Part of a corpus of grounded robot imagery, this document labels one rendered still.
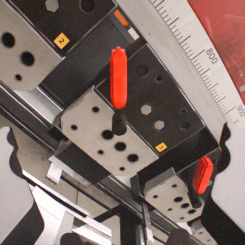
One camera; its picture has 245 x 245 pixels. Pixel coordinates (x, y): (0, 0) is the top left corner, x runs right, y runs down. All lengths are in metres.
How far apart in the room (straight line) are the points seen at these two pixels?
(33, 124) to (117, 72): 0.48
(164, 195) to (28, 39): 0.33
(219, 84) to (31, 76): 0.24
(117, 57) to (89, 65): 0.61
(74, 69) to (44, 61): 0.58
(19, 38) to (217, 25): 0.23
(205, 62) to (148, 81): 0.08
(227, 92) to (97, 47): 0.59
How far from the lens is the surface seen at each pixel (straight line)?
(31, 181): 0.44
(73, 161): 0.35
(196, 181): 0.32
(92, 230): 0.55
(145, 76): 0.24
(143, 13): 0.23
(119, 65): 0.19
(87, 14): 0.23
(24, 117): 0.64
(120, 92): 0.20
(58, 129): 0.56
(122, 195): 0.81
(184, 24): 0.24
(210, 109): 0.29
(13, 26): 0.25
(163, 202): 0.39
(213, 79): 0.27
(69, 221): 0.46
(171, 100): 0.26
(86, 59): 0.79
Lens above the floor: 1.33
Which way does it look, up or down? 17 degrees down
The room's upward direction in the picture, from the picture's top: 53 degrees clockwise
